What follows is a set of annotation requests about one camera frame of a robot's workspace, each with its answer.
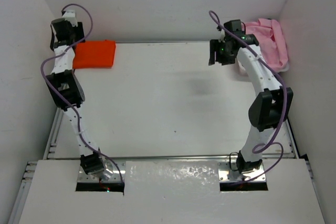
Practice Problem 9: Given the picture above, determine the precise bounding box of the white front cover board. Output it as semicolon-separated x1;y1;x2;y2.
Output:
20;159;324;223

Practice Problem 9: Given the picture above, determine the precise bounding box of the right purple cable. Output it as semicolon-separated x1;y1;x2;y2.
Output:
208;10;287;183

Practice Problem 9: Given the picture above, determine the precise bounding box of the metal base plate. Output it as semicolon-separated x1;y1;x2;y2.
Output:
217;159;266;183
77;162;125;183

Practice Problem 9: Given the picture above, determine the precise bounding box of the pink t shirt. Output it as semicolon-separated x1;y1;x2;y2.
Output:
246;18;289;72

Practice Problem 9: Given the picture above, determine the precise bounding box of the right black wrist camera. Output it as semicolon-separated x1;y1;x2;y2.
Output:
224;19;244;34

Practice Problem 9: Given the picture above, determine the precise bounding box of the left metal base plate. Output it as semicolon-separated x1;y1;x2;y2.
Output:
77;162;125;183

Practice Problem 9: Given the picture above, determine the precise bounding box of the white plastic laundry basket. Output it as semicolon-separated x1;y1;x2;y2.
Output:
238;61;289;76

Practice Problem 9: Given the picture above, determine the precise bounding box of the purple cable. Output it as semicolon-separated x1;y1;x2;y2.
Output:
39;3;124;183
208;10;287;183

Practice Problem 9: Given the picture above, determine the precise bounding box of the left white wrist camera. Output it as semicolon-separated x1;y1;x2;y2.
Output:
62;10;78;27

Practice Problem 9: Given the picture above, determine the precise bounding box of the orange t shirt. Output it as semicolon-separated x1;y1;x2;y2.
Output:
72;40;116;69

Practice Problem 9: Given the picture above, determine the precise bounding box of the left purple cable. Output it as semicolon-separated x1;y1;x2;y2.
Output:
39;3;124;183

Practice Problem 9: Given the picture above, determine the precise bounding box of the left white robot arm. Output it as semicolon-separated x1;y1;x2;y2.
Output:
46;18;106;177

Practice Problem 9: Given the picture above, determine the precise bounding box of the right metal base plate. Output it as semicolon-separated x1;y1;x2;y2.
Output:
217;159;266;183

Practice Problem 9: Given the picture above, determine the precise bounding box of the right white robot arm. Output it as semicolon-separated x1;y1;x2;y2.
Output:
208;19;293;173

